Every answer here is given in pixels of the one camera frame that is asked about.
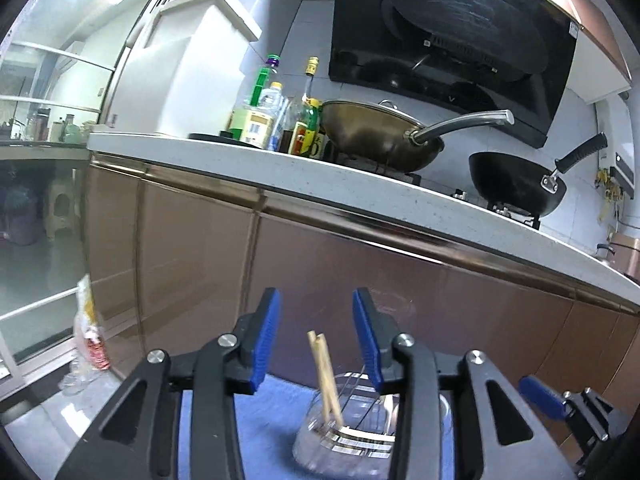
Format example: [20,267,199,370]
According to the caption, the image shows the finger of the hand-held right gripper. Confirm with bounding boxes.
[518,375,633,468]

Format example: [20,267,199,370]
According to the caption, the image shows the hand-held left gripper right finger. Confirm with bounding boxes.
[351,287,576,480]

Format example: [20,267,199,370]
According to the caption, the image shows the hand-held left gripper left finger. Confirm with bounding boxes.
[55,287,283,480]

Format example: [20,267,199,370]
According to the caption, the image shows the wooden chopstick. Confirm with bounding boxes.
[315,333,346,427]
[306,330,334,421]

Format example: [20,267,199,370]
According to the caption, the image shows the wire utensil holder clear base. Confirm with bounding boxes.
[292,370,454,480]

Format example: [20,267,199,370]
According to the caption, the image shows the blue towel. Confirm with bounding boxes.
[177,372,457,480]

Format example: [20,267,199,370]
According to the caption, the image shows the copper base cabinet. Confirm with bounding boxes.
[82,152,640,457]

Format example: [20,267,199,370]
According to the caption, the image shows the rose gold rice cooker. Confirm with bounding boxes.
[607,232,640,282]

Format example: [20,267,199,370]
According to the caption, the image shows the black gas stove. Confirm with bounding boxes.
[330,152,544,231]

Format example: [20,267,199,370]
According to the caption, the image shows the yellow and red plastic bag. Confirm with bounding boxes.
[73,274,111,372]

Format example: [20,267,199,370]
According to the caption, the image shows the bronze wok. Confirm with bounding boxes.
[319,101,516,174]

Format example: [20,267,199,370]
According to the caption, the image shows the dark sauce bottle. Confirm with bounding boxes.
[287,105,311,155]

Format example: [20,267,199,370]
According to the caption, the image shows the black wok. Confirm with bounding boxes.
[468,132,609,219]

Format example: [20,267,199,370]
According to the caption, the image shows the small green bottle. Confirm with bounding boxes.
[304,98,327,160]

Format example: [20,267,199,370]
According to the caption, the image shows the yellow gas valves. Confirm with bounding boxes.
[594,167,626,221]

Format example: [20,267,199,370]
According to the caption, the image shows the large green-capped oil bottle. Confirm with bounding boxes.
[228,53,281,149]

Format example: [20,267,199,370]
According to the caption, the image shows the clear plastic bottle blue label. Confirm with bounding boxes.
[257,81,289,151]

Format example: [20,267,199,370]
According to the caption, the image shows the glass wok lid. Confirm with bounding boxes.
[345,98,418,117]

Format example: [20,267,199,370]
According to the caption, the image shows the plastic stool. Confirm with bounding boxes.
[44,182,81,241]

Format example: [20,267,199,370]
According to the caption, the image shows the white water heater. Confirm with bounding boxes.
[607,146,640,197]

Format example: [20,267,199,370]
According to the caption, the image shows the tall yellow-capped glass bottle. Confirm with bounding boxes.
[299,56,321,111]

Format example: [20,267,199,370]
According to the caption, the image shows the purple bag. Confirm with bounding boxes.
[0,184,46,246]

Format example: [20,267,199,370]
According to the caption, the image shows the black range hood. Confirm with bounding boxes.
[328,0,584,150]

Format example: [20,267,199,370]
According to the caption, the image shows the sliding glass door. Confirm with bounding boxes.
[0,0,202,397]

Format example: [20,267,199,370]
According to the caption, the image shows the copper wall cabinet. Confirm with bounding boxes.
[545,0,634,105]

